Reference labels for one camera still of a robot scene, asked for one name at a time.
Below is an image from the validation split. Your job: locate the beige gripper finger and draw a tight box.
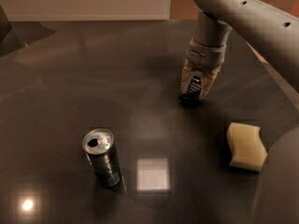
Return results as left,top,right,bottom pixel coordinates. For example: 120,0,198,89
180,61,195,94
199,66,221,101

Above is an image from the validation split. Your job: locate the black rxbar chocolate wrapper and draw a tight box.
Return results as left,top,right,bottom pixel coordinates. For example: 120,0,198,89
179,76,202,105

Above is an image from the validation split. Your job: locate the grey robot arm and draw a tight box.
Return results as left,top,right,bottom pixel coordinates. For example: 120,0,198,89
180,0,299,224

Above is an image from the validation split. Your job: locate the yellow curved sponge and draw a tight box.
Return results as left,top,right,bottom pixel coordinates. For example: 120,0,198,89
226,122,267,173

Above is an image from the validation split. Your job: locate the dark slim drink can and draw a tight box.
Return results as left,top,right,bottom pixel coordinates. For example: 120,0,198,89
82,128,121,188

